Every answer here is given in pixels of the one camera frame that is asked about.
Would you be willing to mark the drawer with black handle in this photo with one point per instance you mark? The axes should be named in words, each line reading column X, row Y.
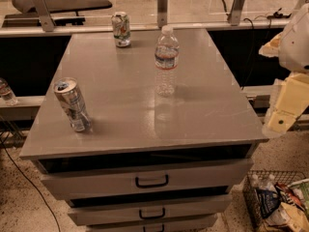
column 199, row 222
column 146, row 179
column 150, row 210

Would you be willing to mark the left metal bracket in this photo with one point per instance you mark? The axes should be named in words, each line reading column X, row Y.
column 46, row 21

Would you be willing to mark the middle metal bracket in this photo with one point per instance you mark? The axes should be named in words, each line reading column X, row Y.
column 162, row 8

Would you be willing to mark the right metal bracket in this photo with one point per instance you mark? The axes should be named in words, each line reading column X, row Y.
column 235, row 13

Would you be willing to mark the metal bracket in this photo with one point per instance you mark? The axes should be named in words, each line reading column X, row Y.
column 46, row 21
column 162, row 8
column 235, row 13

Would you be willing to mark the white green soda can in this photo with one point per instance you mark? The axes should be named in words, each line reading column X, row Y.
column 121, row 29

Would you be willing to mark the middle drawer with black handle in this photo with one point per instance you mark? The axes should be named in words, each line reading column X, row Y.
column 150, row 210

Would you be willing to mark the grey drawer cabinet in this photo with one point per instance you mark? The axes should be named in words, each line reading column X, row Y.
column 209, row 118

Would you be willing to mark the bottom drawer with black handle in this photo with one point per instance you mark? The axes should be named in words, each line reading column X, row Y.
column 199, row 222

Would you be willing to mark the silver energy drink can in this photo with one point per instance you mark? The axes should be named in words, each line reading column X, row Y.
column 71, row 100

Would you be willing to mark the top drawer with black handle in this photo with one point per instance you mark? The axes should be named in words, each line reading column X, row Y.
column 146, row 179

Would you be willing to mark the green white snack bag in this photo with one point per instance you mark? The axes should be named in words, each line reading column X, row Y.
column 301, row 190

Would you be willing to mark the blue snack bag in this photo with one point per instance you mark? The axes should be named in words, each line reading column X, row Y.
column 269, row 201

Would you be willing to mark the wire basket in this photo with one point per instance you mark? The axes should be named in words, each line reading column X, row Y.
column 251, row 197

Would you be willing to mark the water bottle in basket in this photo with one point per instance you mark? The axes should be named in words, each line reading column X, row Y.
column 263, row 185

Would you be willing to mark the tan paper bag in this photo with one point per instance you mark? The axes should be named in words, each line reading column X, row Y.
column 289, row 216

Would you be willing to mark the bottle on left rail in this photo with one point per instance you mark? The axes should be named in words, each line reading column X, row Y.
column 6, row 93

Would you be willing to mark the red snack bag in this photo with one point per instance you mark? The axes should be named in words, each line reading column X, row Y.
column 287, row 196

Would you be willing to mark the clear plastic water bottle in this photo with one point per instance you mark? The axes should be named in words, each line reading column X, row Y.
column 166, row 59

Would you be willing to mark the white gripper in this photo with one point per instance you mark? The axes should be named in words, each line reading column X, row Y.
column 295, row 47

